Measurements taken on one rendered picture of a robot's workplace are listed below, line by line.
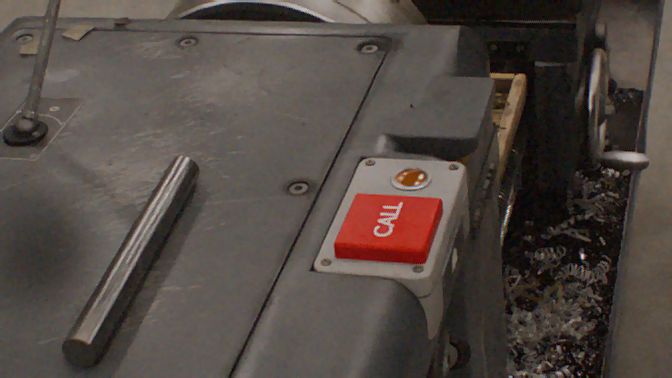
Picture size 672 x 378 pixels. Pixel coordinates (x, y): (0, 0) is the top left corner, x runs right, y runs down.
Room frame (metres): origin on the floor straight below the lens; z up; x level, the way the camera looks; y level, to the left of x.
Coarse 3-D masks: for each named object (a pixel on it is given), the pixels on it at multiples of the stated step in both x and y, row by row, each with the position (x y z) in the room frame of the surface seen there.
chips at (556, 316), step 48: (624, 96) 2.03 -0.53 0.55; (624, 144) 1.88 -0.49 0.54; (528, 192) 1.77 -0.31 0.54; (576, 192) 1.75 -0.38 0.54; (624, 192) 1.73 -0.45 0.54; (528, 240) 1.64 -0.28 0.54; (576, 240) 1.63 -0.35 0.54; (528, 288) 1.52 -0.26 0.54; (576, 288) 1.51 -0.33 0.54; (528, 336) 1.40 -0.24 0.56; (576, 336) 1.36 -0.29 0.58
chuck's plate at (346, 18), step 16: (192, 0) 1.18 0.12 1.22; (208, 0) 1.15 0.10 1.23; (224, 0) 1.14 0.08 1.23; (240, 0) 1.13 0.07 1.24; (256, 0) 1.13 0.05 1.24; (272, 0) 1.12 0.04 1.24; (288, 0) 1.12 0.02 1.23; (304, 0) 1.13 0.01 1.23; (320, 0) 1.13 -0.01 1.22; (176, 16) 1.16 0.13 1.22; (192, 16) 1.15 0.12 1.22; (208, 16) 1.15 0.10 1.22; (224, 16) 1.15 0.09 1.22; (240, 16) 1.14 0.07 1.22; (256, 16) 1.13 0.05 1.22; (272, 16) 1.13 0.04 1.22; (288, 16) 1.12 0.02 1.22; (304, 16) 1.11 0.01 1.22; (320, 16) 1.11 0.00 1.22; (336, 16) 1.11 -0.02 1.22; (352, 16) 1.12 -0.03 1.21
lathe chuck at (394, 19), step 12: (180, 0) 1.23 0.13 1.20; (336, 0) 1.14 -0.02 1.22; (348, 0) 1.15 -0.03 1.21; (360, 0) 1.15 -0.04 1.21; (372, 0) 1.16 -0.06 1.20; (384, 0) 1.18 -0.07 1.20; (408, 0) 1.20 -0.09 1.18; (360, 12) 1.14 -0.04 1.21; (372, 12) 1.15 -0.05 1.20; (384, 12) 1.16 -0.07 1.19; (396, 12) 1.17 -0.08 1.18; (408, 12) 1.18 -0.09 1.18; (420, 12) 1.20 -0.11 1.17; (396, 24) 1.15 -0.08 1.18; (408, 24) 1.17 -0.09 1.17; (420, 24) 1.18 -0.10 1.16
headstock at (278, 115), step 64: (0, 64) 1.02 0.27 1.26; (64, 64) 1.01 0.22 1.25; (128, 64) 0.99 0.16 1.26; (192, 64) 0.98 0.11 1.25; (256, 64) 0.96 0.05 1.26; (320, 64) 0.95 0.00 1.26; (384, 64) 0.93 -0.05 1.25; (448, 64) 0.93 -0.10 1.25; (0, 128) 0.91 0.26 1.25; (64, 128) 0.90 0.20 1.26; (128, 128) 0.89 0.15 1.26; (192, 128) 0.87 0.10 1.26; (256, 128) 0.86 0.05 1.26; (320, 128) 0.85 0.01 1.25; (0, 192) 0.82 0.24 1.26; (64, 192) 0.80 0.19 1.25; (128, 192) 0.79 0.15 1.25; (192, 192) 0.78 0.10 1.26; (256, 192) 0.77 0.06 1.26; (320, 192) 0.76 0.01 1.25; (0, 256) 0.73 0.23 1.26; (64, 256) 0.72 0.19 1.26; (192, 256) 0.71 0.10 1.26; (256, 256) 0.70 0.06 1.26; (0, 320) 0.66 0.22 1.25; (64, 320) 0.65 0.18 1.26; (128, 320) 0.65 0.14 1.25; (192, 320) 0.64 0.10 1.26; (256, 320) 0.63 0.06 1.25; (320, 320) 0.62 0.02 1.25; (384, 320) 0.62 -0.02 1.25; (448, 320) 0.83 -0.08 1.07
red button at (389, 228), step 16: (352, 208) 0.72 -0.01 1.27; (368, 208) 0.72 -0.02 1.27; (384, 208) 0.71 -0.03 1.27; (400, 208) 0.71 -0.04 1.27; (416, 208) 0.71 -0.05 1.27; (432, 208) 0.71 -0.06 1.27; (352, 224) 0.70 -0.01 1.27; (368, 224) 0.70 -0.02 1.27; (384, 224) 0.70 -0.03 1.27; (400, 224) 0.69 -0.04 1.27; (416, 224) 0.69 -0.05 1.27; (432, 224) 0.69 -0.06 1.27; (336, 240) 0.69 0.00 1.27; (352, 240) 0.68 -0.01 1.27; (368, 240) 0.68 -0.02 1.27; (384, 240) 0.68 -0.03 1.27; (400, 240) 0.68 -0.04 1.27; (416, 240) 0.67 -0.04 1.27; (432, 240) 0.68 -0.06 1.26; (336, 256) 0.68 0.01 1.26; (352, 256) 0.68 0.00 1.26; (368, 256) 0.68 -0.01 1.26; (384, 256) 0.67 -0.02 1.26; (400, 256) 0.67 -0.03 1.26; (416, 256) 0.66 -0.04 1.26
